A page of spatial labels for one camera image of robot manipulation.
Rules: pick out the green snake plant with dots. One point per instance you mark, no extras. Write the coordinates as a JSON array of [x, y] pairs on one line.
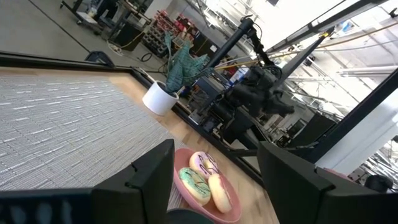
[[183, 68]]

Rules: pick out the large green sprinkled donut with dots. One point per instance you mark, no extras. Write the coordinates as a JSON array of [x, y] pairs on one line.
[[194, 185]]

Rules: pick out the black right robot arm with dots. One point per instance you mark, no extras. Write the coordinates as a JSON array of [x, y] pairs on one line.
[[230, 43]]

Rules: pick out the grey woven placemat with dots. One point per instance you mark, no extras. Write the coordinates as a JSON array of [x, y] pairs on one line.
[[62, 124]]

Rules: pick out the black storage box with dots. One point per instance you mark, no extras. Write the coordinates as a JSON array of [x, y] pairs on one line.
[[129, 37]]

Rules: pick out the shelf with red bins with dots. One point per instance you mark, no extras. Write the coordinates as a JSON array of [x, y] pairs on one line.
[[161, 28]]

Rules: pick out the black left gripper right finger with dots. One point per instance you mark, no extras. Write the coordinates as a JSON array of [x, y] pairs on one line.
[[311, 202]]

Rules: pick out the large pink frosted donut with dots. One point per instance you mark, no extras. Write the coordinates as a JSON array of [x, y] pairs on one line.
[[219, 194]]

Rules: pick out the pink round plate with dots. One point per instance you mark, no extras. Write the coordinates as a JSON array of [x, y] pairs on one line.
[[183, 157]]

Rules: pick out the large lavender chocolate-drizzle donut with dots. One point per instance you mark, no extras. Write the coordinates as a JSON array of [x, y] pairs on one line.
[[199, 160]]

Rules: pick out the black aluminium rig frame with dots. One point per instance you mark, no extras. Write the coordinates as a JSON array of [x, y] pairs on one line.
[[62, 63]]

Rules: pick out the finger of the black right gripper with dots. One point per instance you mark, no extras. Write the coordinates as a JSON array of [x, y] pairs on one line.
[[271, 113], [284, 107]]

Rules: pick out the white plant pot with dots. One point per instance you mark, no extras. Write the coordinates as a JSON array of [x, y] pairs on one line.
[[158, 99]]

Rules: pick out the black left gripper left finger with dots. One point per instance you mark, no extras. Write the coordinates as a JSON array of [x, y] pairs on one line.
[[93, 208]]

